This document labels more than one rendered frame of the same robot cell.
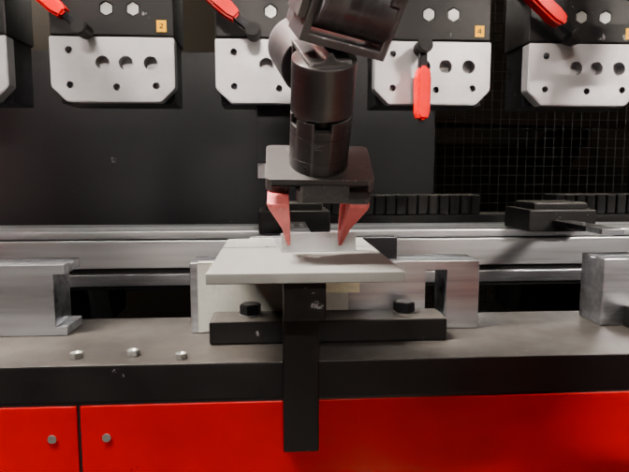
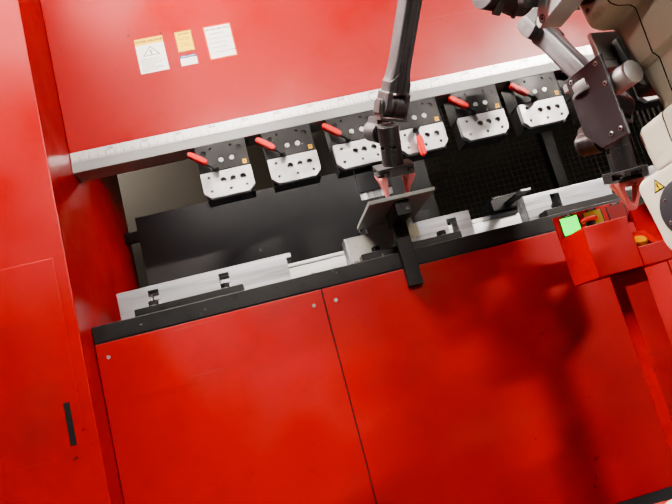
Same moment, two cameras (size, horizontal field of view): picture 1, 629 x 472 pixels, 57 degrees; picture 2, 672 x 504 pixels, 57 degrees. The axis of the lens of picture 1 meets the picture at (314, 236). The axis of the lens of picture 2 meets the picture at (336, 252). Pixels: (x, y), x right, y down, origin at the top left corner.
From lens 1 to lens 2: 1.18 m
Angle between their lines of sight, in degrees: 17
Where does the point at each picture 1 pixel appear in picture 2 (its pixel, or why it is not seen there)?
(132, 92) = (304, 173)
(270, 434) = (402, 284)
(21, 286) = (273, 265)
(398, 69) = (408, 140)
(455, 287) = (461, 224)
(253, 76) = (351, 156)
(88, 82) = (286, 174)
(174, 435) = (362, 293)
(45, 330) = not seen: hidden behind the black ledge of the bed
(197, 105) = (300, 209)
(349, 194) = (407, 171)
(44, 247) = not seen: hidden behind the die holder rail
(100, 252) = not seen: hidden behind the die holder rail
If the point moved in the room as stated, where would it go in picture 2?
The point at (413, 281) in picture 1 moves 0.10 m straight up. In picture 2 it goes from (442, 225) to (432, 194)
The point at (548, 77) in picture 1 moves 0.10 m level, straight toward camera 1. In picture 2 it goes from (470, 129) to (465, 119)
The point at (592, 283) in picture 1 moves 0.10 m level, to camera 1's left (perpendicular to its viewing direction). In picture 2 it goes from (523, 211) to (492, 219)
